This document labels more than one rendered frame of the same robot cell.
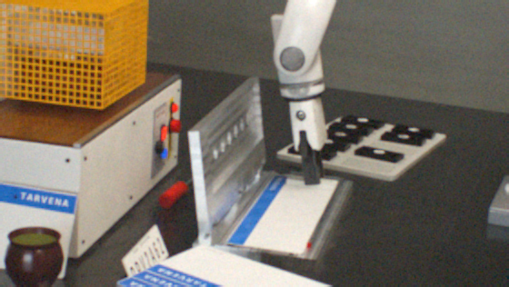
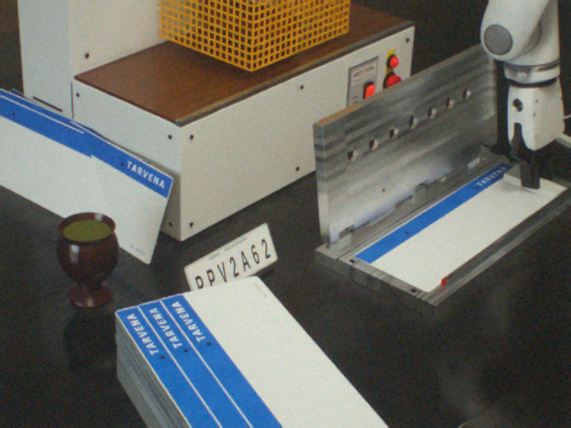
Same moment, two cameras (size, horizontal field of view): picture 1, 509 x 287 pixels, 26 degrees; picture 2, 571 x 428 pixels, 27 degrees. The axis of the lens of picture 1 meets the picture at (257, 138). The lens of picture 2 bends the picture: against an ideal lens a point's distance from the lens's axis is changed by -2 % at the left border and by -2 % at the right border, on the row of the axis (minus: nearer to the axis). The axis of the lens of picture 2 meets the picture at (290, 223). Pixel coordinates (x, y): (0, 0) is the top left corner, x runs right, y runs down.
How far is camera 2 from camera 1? 0.71 m
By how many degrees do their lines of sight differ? 29
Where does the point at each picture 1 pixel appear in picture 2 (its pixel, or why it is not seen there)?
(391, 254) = (552, 312)
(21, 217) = (124, 187)
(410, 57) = not seen: outside the picture
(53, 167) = (158, 140)
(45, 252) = (87, 249)
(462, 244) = not seen: outside the picture
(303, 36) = (511, 14)
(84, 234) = (194, 216)
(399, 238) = not seen: outside the picture
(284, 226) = (444, 245)
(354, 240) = (525, 279)
